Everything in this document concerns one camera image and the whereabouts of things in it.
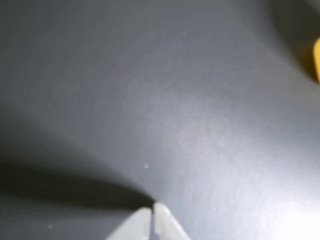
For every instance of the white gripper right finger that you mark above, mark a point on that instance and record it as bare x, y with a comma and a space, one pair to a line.
166, 225

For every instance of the black table mat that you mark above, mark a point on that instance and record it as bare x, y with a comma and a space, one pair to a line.
150, 100

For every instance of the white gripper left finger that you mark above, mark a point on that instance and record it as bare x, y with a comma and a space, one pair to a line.
135, 226

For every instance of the yellow cube block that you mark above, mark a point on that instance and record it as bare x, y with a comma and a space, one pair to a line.
317, 60

